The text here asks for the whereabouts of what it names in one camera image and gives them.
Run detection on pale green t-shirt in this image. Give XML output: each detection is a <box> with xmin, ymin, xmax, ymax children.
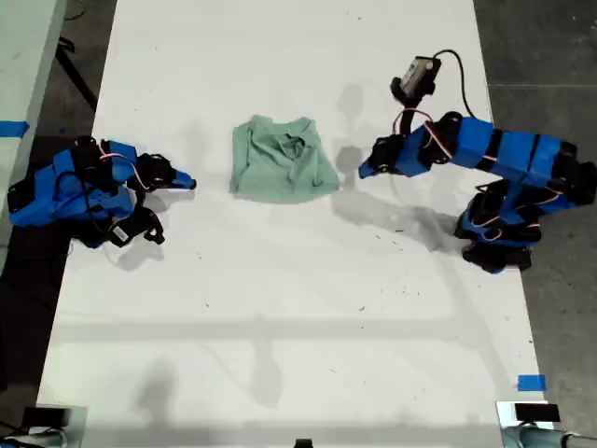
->
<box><xmin>228</xmin><ymin>115</ymin><xmax>341</xmax><ymax>205</ymax></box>

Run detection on black stand leg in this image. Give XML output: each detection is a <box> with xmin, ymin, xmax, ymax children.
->
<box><xmin>54</xmin><ymin>39</ymin><xmax>100</xmax><ymax>112</ymax></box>

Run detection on long blue tape strip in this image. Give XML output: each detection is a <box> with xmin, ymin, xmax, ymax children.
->
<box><xmin>0</xmin><ymin>119</ymin><xmax>30</xmax><ymax>137</ymax></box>

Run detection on pale side table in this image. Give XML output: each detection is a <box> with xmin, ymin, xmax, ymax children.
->
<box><xmin>0</xmin><ymin>0</ymin><xmax>68</xmax><ymax>267</ymax></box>

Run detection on silver metal plate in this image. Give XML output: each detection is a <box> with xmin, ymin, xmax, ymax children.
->
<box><xmin>495</xmin><ymin>399</ymin><xmax>556</xmax><ymax>430</ymax></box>
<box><xmin>35</xmin><ymin>404</ymin><xmax>89</xmax><ymax>448</ymax></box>

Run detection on short blue tape strip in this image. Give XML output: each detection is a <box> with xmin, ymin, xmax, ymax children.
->
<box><xmin>517</xmin><ymin>373</ymin><xmax>547</xmax><ymax>392</ymax></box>

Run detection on small black box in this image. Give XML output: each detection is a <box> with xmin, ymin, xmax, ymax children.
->
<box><xmin>21</xmin><ymin>406</ymin><xmax>72</xmax><ymax>428</ymax></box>
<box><xmin>514</xmin><ymin>403</ymin><xmax>561</xmax><ymax>424</ymax></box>

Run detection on grey stand clamp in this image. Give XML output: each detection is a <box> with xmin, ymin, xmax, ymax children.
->
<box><xmin>0</xmin><ymin>427</ymin><xmax>71</xmax><ymax>448</ymax></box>
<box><xmin>501</xmin><ymin>424</ymin><xmax>597</xmax><ymax>448</ymax></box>

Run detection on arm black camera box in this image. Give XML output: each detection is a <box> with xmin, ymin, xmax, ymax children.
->
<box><xmin>390</xmin><ymin>55</ymin><xmax>443</xmax><ymax>102</ymax></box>
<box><xmin>106</xmin><ymin>208</ymin><xmax>166</xmax><ymax>247</ymax></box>

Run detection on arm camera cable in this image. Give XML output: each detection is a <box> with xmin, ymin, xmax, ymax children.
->
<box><xmin>54</xmin><ymin>171</ymin><xmax>104</xmax><ymax>234</ymax></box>
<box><xmin>432</xmin><ymin>49</ymin><xmax>476</xmax><ymax>119</ymax></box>

